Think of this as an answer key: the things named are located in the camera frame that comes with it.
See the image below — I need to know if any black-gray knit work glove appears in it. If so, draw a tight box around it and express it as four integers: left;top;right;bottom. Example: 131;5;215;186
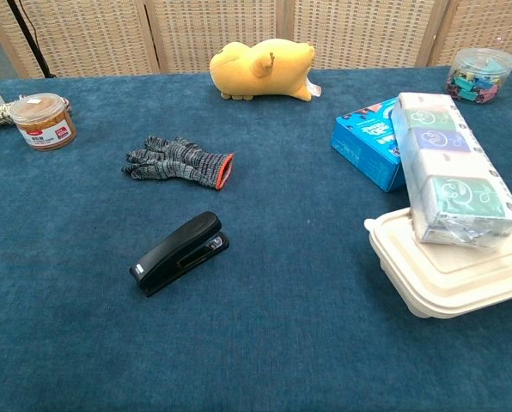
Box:
120;136;235;191

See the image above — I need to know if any clear jar of binder clips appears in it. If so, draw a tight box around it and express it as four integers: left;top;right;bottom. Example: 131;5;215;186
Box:
444;47;512;105

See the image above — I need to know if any clear tub of brown paste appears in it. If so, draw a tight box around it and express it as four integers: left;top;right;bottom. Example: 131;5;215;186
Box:
8;94;77;152

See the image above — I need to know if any black tripod stand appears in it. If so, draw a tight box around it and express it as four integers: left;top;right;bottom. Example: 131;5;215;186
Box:
5;0;58;79

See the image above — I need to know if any blue cardboard snack box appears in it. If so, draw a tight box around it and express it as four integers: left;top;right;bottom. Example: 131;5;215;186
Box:
330;97;407;193

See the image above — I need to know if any wrapped tissue pack bundle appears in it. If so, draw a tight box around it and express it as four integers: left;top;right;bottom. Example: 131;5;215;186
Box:
390;92;512;251

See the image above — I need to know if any wicker folding screen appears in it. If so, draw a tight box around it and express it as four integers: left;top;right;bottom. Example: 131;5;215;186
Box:
0;0;512;79

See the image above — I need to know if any black desk stapler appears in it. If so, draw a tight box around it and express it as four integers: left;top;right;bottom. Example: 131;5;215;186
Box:
129;210;230;298

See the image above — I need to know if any yellow plush animal toy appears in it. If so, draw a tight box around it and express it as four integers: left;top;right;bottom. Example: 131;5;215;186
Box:
209;38;322;103

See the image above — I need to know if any blue cloth table cover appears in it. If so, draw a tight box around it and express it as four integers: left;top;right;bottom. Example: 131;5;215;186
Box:
0;64;512;412

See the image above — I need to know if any cream lidded food container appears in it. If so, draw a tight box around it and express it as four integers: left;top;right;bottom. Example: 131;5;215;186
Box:
363;201;512;319

